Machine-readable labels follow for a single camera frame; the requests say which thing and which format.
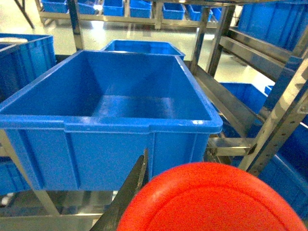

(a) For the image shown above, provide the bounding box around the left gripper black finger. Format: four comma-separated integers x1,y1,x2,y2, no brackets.
91,148,148,231

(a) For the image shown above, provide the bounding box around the red mushroom push button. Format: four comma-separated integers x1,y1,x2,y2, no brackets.
118,163,306,231

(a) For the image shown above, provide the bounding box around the blue bin upper right shelf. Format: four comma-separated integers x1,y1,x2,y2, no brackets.
238,0,308,51

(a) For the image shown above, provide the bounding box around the large blue target bin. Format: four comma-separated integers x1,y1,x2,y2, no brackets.
0,51,223,191

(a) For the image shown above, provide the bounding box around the blue bin behind target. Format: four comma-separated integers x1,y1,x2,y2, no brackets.
100,39,185,60

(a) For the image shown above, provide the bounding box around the blue crate at left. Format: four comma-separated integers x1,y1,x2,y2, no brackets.
0,33,56,102

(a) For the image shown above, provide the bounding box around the steel shelf frame right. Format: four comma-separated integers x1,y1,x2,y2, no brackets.
189,1,308,176

